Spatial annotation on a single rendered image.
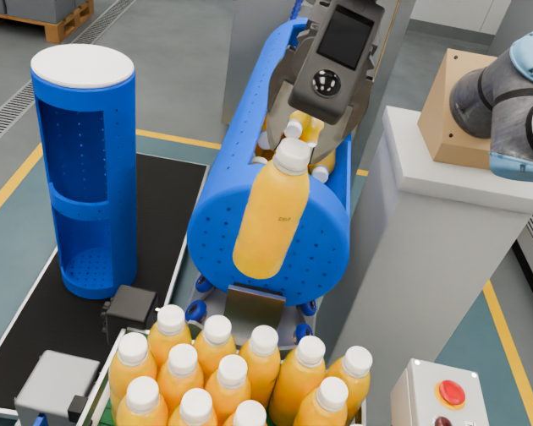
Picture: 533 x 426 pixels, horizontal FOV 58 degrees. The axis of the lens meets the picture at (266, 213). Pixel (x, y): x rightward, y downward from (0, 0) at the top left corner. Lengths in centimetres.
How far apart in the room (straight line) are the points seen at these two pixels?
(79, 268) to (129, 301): 123
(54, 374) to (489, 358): 190
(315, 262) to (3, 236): 189
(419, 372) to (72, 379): 59
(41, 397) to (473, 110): 97
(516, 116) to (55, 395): 92
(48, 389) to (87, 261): 120
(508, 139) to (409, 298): 54
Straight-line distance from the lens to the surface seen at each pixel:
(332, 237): 80
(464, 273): 128
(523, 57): 98
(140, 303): 87
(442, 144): 111
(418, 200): 110
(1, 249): 246
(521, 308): 277
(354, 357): 75
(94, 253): 214
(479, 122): 111
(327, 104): 40
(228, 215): 80
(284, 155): 53
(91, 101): 145
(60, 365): 98
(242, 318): 88
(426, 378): 76
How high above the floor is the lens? 167
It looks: 39 degrees down
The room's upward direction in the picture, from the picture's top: 12 degrees clockwise
